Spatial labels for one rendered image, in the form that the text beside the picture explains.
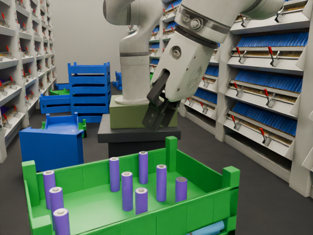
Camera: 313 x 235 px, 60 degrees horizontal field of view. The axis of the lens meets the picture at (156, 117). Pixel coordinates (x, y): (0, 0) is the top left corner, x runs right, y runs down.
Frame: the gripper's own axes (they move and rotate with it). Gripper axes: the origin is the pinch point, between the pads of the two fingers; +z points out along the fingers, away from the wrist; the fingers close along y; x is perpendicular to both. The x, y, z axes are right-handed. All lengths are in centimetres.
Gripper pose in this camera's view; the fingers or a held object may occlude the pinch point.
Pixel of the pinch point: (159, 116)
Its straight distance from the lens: 48.9
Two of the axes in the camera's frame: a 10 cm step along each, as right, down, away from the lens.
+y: 5.1, -2.0, 8.4
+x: -7.7, -5.4, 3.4
